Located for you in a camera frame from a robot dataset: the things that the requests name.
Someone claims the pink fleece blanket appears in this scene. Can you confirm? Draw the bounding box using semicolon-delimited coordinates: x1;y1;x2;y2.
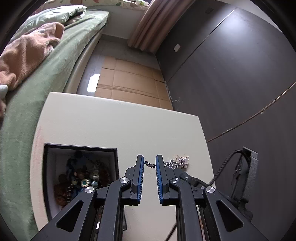
0;22;65;118

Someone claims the black square jewelry box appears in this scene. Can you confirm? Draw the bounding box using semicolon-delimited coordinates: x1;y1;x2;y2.
42;144;119;220

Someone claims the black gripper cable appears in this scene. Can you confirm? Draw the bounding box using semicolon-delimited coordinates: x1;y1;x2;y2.
208;149;244;187

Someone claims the flattened cardboard sheet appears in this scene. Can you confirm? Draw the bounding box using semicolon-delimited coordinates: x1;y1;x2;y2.
92;56;173;110

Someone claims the white foam board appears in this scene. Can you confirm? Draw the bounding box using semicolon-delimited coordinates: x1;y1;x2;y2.
30;92;213;240

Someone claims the white wall socket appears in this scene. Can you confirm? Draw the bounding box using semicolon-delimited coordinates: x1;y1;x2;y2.
174;44;181;53

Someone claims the brown pink curtain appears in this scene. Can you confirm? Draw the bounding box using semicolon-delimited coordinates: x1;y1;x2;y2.
127;0;195;54

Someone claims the green floral quilt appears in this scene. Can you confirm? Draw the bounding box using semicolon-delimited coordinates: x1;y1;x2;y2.
9;5;87;43

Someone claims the colourful beaded jewelry pile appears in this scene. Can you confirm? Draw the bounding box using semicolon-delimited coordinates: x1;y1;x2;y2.
54;151;112;208

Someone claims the silver chain jewelry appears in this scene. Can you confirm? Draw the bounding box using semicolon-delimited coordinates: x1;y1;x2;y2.
144;160;178;170

